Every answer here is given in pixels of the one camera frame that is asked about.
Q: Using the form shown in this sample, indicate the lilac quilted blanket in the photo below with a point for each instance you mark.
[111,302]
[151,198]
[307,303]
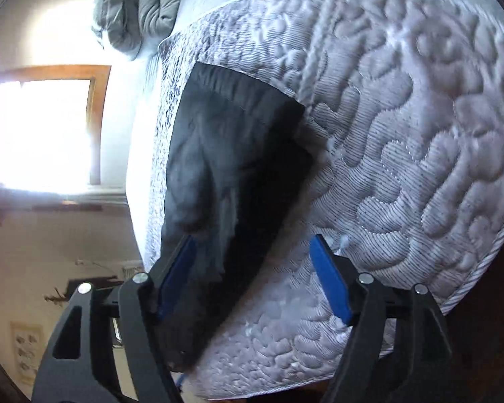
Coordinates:
[403,155]

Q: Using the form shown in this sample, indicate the grey folded comforter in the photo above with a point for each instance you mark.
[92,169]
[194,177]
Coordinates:
[151,4]

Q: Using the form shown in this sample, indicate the black pants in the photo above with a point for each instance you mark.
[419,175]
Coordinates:
[235,155]

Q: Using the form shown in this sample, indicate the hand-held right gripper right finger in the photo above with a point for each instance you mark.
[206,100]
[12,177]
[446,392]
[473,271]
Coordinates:
[332,281]

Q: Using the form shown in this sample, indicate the wide wooden framed window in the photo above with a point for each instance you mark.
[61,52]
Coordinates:
[42,134]

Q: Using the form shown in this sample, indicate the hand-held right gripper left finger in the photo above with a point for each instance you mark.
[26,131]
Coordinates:
[176,273]

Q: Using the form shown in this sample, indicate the white radiator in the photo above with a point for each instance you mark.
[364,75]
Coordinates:
[131,269]

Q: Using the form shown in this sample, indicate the wall poster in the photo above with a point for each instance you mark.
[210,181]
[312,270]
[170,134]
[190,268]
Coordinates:
[25,352]

